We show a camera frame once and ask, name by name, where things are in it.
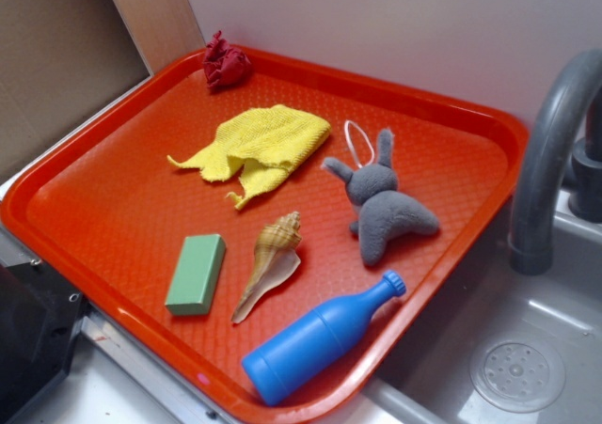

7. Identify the blue plastic bottle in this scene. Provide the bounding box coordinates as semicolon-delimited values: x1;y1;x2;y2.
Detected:
242;271;406;406

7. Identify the dark gray faucet handle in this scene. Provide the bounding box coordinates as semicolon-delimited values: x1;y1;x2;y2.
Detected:
569;90;601;223

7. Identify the tan conch seashell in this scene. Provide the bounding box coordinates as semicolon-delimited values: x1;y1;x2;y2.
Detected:
230;212;302;324

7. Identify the yellow cloth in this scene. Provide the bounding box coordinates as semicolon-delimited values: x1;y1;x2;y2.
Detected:
167;104;331;211

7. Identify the gray toy sink basin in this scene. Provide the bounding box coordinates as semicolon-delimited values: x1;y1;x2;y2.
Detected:
356;193;602;424

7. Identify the gray plush animal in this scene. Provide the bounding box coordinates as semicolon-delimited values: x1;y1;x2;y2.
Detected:
322;129;439;266

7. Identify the brown cardboard panel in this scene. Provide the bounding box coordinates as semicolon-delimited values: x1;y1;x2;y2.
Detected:
1;0;149;181

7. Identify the crumpled red cloth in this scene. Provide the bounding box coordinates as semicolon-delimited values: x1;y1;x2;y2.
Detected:
202;31;252;90

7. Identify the green rectangular block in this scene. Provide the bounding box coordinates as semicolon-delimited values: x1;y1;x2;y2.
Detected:
165;234;226;316

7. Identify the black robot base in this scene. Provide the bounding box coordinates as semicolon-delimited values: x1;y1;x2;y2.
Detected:
1;260;87;423

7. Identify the gray toy faucet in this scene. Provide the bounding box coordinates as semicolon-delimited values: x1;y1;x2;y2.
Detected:
509;49;601;275

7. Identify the orange plastic tray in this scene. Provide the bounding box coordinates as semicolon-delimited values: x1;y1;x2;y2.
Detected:
1;49;528;423

